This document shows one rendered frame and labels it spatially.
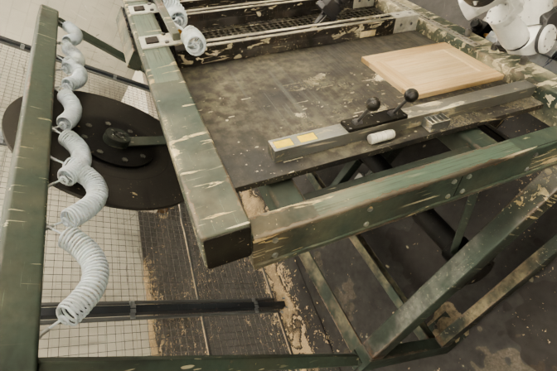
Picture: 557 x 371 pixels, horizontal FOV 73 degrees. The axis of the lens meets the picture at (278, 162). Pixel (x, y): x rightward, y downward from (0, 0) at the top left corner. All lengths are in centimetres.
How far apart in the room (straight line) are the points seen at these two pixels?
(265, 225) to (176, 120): 38
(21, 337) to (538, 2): 149
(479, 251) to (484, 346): 97
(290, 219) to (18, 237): 71
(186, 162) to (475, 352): 204
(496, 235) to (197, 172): 114
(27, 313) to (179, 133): 52
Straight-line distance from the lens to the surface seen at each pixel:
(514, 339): 243
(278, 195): 95
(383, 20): 177
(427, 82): 143
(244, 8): 183
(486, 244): 160
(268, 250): 81
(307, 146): 100
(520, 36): 125
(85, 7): 691
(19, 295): 107
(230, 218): 73
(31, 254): 114
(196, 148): 89
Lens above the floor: 228
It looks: 38 degrees down
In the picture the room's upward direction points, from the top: 75 degrees counter-clockwise
